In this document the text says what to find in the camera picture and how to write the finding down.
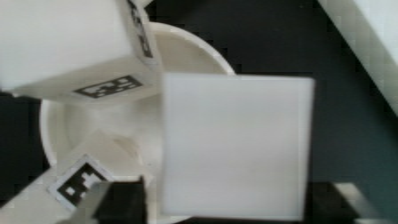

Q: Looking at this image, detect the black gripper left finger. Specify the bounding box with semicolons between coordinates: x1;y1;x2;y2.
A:
70;177;148;224

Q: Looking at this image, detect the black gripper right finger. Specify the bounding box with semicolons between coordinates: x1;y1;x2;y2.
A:
303;182;381;224

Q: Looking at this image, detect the white round stool seat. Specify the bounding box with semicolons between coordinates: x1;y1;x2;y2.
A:
40;23;235;224

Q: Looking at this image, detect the white stool leg with peg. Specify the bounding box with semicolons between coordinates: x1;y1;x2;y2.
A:
162;73;315;221

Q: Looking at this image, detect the white stool leg block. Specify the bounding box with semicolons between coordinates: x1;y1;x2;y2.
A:
0;0;162;104
0;131;152;224

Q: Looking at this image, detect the white right fence rail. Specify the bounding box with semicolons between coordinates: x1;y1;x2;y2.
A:
319;0;398;115

